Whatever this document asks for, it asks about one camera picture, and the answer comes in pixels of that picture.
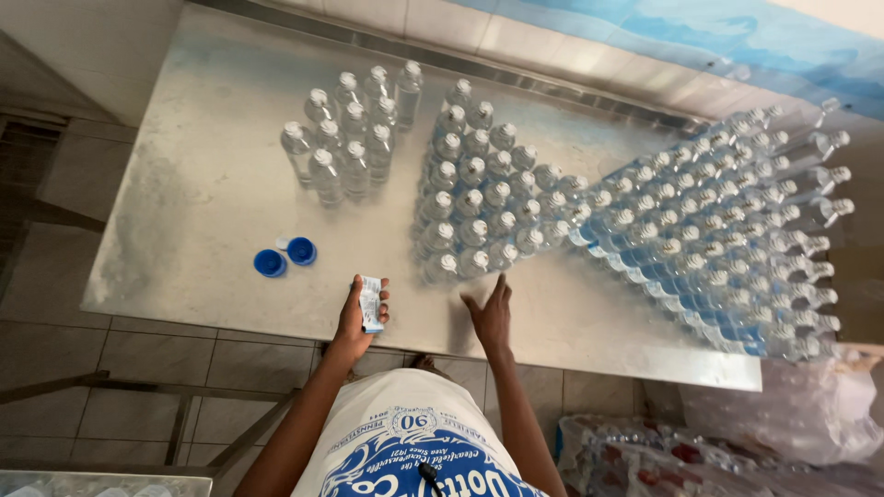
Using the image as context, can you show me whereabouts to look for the person's right hand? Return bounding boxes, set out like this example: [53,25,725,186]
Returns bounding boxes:
[460,273,514,354]

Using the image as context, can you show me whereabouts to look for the person's left hand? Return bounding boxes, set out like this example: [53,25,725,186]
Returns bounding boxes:
[331,275,392,361]

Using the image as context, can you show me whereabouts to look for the stack of white blue labels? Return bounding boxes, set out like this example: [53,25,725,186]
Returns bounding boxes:
[358,276,385,334]

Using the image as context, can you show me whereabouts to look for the blue plastic cap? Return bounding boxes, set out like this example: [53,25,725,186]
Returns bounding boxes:
[286,237,318,266]
[253,249,287,278]

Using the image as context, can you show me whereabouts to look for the white blue printed shirt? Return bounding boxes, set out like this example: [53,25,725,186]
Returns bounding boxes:
[290,368,551,497]

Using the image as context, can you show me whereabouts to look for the cluster of clear unlabelled bottles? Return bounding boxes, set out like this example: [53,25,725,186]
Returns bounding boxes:
[279,61,425,208]
[413,77,592,286]

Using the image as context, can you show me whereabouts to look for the black clip microphone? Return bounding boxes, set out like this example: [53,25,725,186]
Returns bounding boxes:
[417,461,447,497]

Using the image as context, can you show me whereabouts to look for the wrapped packs of bottles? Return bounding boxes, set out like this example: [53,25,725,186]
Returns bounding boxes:
[555,413,884,497]

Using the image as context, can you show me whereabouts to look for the rows of blue labelled bottles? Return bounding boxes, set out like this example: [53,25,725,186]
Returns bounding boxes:
[566,97,857,364]

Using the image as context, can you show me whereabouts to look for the steel table with bottles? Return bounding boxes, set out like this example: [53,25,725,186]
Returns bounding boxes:
[0,469,214,497]

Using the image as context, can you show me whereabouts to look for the clear plastic bag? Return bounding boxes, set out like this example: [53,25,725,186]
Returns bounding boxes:
[680,358,884,468]

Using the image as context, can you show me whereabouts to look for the blue plastic sheet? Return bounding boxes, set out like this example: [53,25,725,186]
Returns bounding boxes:
[448,0,884,122]

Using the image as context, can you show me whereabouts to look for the metal table frame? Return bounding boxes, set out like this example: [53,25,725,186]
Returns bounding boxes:
[0,370,302,479]

